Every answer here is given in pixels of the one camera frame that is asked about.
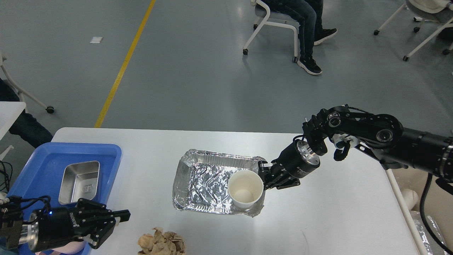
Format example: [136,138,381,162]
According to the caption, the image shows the grey white office chair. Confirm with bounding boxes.
[242,0,300,63]

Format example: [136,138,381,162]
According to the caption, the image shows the blue plastic tray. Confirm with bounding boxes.
[8,142,122,255]

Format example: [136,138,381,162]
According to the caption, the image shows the stainless steel rectangular tray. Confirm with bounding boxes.
[58,161,100,205]

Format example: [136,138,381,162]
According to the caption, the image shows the white paper on floor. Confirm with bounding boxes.
[90,36,103,44]

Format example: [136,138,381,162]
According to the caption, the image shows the person in blue hoodie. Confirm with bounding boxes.
[264,0,338,75]

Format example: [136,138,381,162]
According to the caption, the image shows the white cup in bin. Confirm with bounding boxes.
[401,188,419,210]

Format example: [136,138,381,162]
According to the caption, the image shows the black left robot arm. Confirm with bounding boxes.
[1,195,131,252]

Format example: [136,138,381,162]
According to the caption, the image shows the brown paper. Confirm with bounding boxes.
[137,227,187,255]

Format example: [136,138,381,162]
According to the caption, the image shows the aluminium foil tray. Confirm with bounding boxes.
[172,149,266,217]

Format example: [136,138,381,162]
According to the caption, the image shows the foil scrap in bin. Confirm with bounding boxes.
[410,210,448,255]

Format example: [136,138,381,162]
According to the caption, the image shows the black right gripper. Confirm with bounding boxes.
[258,139,320,190]

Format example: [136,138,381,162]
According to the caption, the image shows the white side table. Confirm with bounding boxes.
[0,101,26,140]

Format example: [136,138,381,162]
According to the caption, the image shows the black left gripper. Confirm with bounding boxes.
[28,198,131,252]

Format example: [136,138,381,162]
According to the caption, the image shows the cream plastic bin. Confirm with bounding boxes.
[385,168,452,255]

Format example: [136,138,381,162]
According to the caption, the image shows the white chair top right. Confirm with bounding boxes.
[373,0,453,62]

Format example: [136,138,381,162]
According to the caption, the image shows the grey chair at left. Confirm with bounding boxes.
[0,52,55,114]

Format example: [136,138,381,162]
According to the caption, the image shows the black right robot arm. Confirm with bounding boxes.
[258,104,453,255]

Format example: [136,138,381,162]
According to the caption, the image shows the pink mug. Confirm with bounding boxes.
[34,241,86,255]

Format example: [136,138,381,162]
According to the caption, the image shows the white paper cup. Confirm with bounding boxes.
[228,170,264,209]

